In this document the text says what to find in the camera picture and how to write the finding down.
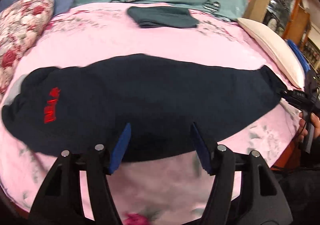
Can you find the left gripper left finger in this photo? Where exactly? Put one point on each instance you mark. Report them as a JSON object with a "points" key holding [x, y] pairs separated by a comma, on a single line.
{"points": [[59, 201]]}

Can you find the pink floral bed sheet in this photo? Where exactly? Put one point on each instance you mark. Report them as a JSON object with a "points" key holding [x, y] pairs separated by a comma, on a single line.
{"points": [[167, 191]]}

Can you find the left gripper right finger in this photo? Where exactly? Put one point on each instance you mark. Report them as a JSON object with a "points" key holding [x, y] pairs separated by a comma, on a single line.
{"points": [[244, 191]]}

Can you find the cream white pillow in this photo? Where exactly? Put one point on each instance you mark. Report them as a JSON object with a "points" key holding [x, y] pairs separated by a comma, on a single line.
{"points": [[277, 49]]}

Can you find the red floral pillow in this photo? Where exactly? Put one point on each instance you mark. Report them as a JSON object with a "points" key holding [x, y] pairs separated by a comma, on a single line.
{"points": [[21, 25]]}

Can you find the folded dark green garment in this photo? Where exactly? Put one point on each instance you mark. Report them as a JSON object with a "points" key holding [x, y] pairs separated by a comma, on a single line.
{"points": [[156, 17]]}

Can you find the person's right hand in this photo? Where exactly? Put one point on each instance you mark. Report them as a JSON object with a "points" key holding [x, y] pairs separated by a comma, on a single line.
{"points": [[302, 132]]}

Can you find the dark navy pants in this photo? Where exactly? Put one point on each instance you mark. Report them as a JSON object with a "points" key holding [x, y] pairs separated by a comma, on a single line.
{"points": [[76, 108]]}

